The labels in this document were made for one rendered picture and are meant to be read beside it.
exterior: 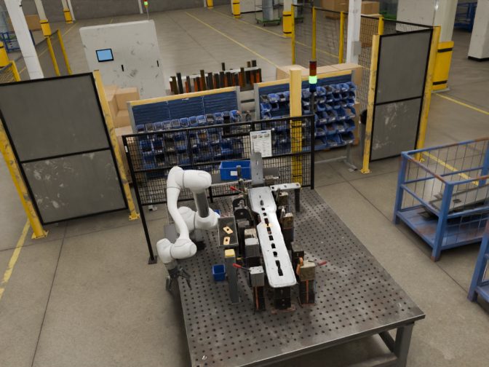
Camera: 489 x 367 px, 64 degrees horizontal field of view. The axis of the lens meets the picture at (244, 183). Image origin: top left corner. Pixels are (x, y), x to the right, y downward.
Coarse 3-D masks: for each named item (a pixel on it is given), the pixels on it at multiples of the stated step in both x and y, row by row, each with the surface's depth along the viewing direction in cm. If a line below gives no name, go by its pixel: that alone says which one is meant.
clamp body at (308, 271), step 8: (304, 264) 272; (312, 264) 271; (304, 272) 271; (312, 272) 273; (304, 280) 275; (312, 280) 276; (304, 288) 279; (312, 288) 283; (304, 296) 282; (312, 296) 283; (304, 304) 285; (312, 304) 286
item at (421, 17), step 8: (400, 0) 1615; (408, 0) 1564; (416, 0) 1517; (424, 0) 1472; (432, 0) 1429; (400, 8) 1624; (408, 8) 1573; (416, 8) 1524; (424, 8) 1479; (432, 8) 1436; (400, 16) 1633; (408, 16) 1581; (416, 16) 1532; (424, 16) 1486; (432, 16) 1443; (424, 24) 1494; (432, 24) 1453
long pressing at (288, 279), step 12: (252, 192) 376; (264, 192) 375; (252, 204) 357; (264, 204) 356; (264, 216) 339; (276, 216) 338; (264, 228) 323; (276, 228) 322; (264, 240) 309; (276, 240) 308; (264, 252) 296; (288, 264) 282; (276, 276) 272; (288, 276) 271
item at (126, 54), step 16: (144, 0) 875; (80, 32) 851; (96, 32) 858; (112, 32) 866; (128, 32) 874; (144, 32) 882; (96, 48) 872; (112, 48) 880; (128, 48) 888; (144, 48) 897; (96, 64) 886; (112, 64) 895; (128, 64) 903; (144, 64) 912; (160, 64) 921; (112, 80) 910; (128, 80) 920; (144, 80) 928; (160, 80) 937; (144, 96) 944; (160, 96) 954
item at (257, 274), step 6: (252, 270) 270; (258, 270) 270; (252, 276) 269; (258, 276) 269; (252, 282) 271; (258, 282) 272; (258, 288) 275; (258, 294) 278; (258, 300) 280; (264, 300) 281; (252, 306) 290; (258, 306) 283; (264, 306) 283
